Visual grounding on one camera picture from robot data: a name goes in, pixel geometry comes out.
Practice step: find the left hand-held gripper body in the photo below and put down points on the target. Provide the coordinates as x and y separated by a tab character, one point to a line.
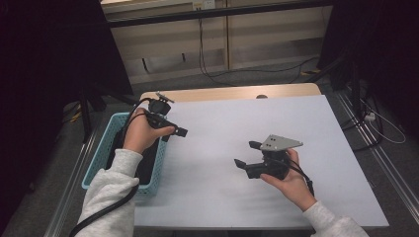
158	107

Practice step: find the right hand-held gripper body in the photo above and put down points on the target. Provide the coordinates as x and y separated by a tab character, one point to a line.
276	143

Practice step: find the black pants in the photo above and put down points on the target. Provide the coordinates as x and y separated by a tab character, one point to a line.
148	164

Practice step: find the light blue plastic basket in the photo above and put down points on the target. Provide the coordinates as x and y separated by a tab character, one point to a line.
95	164

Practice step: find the person's left hand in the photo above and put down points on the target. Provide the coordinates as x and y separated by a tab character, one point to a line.
140	135

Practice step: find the person's right hand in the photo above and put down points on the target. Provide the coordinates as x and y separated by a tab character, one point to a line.
294	187

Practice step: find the white table cover sheet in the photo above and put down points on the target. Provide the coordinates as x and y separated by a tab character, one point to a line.
230	131

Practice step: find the dark round table grommet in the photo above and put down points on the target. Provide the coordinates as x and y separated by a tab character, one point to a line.
262	96

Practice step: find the black tripod stand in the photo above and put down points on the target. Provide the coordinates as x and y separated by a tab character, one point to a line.
86	118

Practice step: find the yellow floor tape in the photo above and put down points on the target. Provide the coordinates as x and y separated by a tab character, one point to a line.
311	71
76	117

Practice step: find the black metal stand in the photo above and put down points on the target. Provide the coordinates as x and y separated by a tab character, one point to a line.
355	92

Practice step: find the white power plug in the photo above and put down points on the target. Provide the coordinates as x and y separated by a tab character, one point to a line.
370	116

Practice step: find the black horizontal bar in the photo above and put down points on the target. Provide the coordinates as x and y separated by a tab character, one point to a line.
214	13

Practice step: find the large black curtain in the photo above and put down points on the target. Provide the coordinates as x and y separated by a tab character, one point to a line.
49	65

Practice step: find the aluminium floor rail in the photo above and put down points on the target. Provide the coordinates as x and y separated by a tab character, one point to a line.
388	166
70	186

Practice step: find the white wall socket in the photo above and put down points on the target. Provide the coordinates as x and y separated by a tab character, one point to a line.
203	4

